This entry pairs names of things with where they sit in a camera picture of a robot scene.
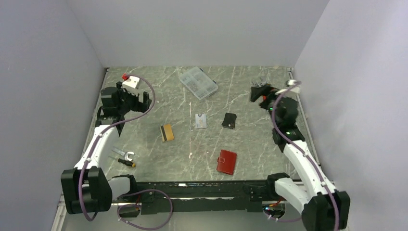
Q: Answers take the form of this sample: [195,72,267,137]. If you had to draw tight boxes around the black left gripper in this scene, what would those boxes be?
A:
[117,82,152,115]

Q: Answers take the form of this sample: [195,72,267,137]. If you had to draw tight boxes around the gold credit card stack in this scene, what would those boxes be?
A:
[160,124,175,142]

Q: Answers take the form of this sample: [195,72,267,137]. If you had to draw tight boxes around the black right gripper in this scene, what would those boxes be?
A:
[248,84,291,128]

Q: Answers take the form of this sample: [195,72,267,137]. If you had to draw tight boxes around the clear plastic screw box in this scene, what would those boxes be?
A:
[179,66,218,100]

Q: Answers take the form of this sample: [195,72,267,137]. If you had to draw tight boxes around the red leather card holder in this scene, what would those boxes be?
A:
[216,150,237,175]

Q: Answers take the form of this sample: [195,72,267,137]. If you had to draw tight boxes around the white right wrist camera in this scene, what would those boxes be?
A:
[286,79,302,94]

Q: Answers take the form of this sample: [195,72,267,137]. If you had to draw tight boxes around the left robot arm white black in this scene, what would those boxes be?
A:
[61,87,152,215]

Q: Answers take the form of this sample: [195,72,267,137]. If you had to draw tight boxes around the black yellow screwdriver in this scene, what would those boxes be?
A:
[109,156,136,168]

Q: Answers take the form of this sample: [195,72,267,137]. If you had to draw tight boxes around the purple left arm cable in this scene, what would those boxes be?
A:
[78,74,156,222]

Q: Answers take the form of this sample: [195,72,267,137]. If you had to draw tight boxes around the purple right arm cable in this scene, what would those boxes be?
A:
[271,81,341,231]

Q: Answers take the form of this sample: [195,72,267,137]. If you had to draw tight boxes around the silver VIP credit card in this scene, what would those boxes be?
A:
[195,114,207,129]

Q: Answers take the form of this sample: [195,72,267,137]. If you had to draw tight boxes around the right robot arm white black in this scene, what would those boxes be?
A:
[250,84,351,231]

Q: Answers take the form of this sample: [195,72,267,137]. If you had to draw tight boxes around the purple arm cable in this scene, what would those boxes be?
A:
[78,74,156,222]
[271,81,341,231]

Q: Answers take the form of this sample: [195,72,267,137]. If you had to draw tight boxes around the red adjustable wrench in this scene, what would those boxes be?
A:
[251,77,267,88]

